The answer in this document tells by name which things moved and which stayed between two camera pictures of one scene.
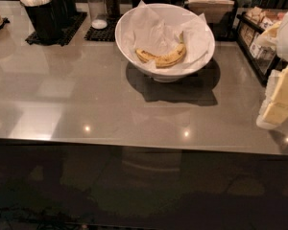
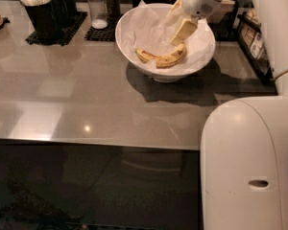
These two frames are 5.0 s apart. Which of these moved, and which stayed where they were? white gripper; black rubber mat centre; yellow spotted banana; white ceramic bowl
Moved: white gripper
Stayed: black rubber mat centre; yellow spotted banana; white ceramic bowl
